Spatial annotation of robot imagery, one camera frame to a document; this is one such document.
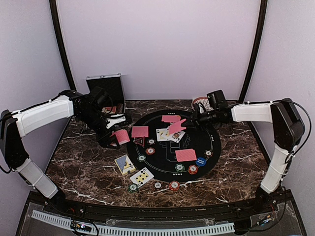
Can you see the red triangular all-in marker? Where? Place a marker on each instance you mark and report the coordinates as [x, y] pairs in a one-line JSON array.
[[139, 141]]

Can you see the right black frame post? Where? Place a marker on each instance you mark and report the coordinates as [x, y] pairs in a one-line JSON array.
[[255, 50]]

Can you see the patterned ceramic plate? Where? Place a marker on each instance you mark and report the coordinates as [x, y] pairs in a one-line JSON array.
[[202, 103]]

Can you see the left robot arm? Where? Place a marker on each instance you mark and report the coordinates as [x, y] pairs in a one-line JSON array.
[[69, 103]]

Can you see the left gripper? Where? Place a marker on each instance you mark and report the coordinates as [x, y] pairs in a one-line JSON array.
[[105, 142]]

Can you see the red card deck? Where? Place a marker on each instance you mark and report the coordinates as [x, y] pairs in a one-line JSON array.
[[122, 136]]

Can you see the boxed card deck in case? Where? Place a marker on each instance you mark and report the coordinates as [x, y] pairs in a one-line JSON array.
[[109, 110]]

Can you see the yellow card box on table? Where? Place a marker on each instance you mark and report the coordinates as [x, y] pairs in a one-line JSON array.
[[125, 165]]

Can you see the dealt red card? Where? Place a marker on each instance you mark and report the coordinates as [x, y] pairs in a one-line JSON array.
[[171, 118], [140, 131], [185, 155]]

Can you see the black-red 100 chip stack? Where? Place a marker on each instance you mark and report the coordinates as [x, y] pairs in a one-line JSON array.
[[157, 185]]

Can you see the red card aloft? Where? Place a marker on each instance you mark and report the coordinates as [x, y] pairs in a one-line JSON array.
[[177, 126]]

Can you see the green poker chip stack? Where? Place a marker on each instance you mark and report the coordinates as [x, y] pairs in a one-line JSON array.
[[132, 188]]

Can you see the left black frame post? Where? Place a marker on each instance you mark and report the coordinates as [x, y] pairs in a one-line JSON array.
[[60, 44]]

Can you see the green chips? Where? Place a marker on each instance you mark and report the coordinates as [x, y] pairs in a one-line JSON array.
[[179, 167], [141, 158]]

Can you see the six of spades card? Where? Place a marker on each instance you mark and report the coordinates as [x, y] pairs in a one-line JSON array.
[[142, 177]]

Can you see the black round poker mat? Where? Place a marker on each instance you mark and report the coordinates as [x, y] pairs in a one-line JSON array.
[[162, 163]]

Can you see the red chips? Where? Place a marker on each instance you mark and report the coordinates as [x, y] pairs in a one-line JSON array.
[[150, 151], [193, 169]]

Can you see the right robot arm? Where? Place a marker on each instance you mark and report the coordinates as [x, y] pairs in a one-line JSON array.
[[283, 126]]

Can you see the diamond face card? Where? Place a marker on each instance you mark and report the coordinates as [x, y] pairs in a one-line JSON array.
[[177, 136]]

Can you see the aluminium poker chip case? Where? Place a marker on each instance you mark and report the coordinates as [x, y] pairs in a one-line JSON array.
[[112, 84]]

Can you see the brown chip row in case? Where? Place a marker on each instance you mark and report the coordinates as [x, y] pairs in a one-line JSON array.
[[120, 108]]

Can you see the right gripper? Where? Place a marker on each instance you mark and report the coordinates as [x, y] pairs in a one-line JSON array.
[[192, 118]]

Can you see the ace of spades card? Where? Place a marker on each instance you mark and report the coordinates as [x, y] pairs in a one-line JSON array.
[[160, 132]]

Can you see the black frame post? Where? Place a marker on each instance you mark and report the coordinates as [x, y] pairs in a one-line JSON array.
[[60, 44], [255, 50]]

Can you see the red-gold 5 chip stack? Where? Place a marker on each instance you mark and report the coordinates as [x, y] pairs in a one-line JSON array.
[[174, 185]]

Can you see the blue small blind button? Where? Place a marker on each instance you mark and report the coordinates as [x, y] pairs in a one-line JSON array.
[[200, 162]]

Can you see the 100 chips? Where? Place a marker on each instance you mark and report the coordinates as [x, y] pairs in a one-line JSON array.
[[151, 141], [208, 153]]

